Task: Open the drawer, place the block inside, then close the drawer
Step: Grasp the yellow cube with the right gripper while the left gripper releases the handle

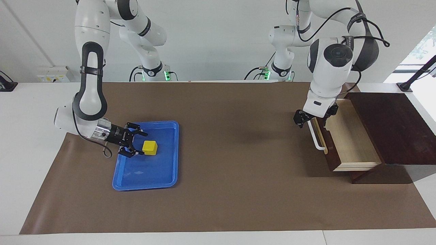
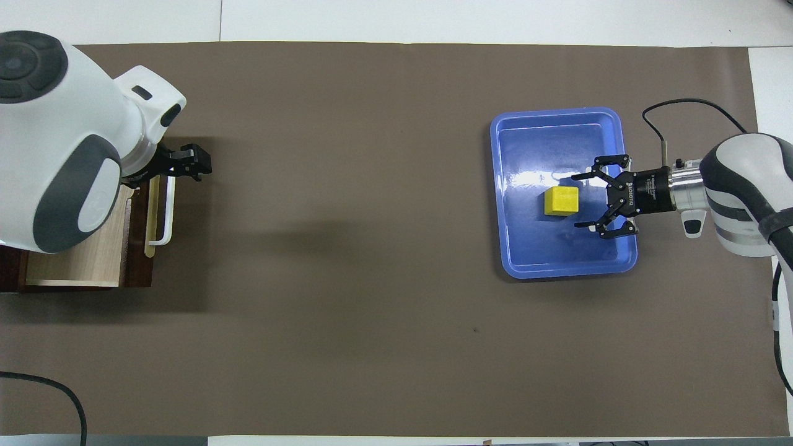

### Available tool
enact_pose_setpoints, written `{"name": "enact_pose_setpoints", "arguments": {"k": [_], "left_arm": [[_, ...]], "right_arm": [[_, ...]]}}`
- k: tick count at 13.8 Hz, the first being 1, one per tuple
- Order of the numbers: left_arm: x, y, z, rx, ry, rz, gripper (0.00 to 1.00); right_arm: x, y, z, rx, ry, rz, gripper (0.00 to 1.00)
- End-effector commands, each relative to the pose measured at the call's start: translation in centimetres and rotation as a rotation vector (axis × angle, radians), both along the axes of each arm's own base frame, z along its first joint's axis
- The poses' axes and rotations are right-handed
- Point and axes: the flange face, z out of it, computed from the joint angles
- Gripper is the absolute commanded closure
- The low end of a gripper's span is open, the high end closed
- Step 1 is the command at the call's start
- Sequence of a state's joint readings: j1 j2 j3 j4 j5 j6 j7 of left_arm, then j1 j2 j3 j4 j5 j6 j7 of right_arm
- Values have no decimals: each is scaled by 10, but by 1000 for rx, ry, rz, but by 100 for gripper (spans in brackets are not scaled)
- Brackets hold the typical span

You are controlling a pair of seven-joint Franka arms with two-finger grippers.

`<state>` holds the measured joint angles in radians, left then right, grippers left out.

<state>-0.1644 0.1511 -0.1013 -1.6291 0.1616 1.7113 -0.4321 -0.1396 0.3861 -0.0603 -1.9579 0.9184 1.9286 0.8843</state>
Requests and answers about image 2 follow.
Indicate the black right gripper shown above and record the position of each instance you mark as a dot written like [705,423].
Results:
[647,191]

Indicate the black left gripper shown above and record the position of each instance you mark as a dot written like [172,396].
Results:
[158,164]

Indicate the yellow cube block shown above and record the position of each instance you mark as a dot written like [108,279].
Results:
[562,201]

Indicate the wooden drawer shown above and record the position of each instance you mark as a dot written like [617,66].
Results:
[80,263]

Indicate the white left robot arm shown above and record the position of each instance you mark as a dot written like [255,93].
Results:
[62,136]

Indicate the blue plastic tray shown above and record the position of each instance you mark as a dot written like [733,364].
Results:
[533,248]

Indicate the brown table mat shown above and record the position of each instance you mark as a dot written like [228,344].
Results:
[372,279]

